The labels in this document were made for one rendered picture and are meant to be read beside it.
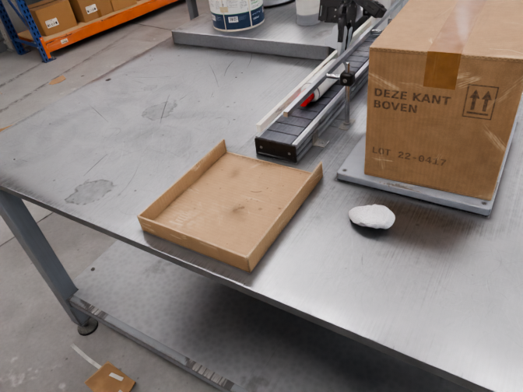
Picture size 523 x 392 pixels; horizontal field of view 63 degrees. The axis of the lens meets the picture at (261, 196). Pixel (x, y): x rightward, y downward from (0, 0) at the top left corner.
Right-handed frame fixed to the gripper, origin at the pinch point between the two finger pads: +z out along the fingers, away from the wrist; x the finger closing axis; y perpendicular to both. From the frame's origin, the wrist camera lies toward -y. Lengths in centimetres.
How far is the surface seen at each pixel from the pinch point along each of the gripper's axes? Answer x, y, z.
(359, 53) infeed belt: -13.7, 0.0, -0.4
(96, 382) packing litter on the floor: 47, 58, 115
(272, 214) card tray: 50, -9, 28
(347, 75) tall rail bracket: 20.6, -9.6, 2.6
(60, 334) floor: 40, 87, 113
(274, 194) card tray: 45, -6, 26
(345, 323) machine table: 65, -31, 34
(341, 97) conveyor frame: 10.6, -5.1, 9.5
